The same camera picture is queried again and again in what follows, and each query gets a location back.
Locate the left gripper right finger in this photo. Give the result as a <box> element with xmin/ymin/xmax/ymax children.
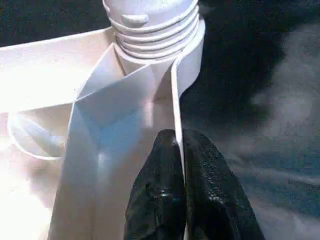
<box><xmin>181</xmin><ymin>128</ymin><xmax>266</xmax><ymax>240</ymax></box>

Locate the white plastic table top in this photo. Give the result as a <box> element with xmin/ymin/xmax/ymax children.
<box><xmin>0</xmin><ymin>21</ymin><xmax>205</xmax><ymax>240</ymax></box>

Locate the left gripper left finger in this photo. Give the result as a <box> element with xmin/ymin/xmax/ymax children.
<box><xmin>126</xmin><ymin>129</ymin><xmax>187</xmax><ymax>240</ymax></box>

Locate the black work mat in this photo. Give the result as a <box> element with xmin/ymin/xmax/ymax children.
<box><xmin>0</xmin><ymin>0</ymin><xmax>320</xmax><ymax>240</ymax></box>

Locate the white plastic table leg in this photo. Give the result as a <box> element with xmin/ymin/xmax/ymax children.
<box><xmin>101</xmin><ymin>0</ymin><xmax>202</xmax><ymax>76</ymax></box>

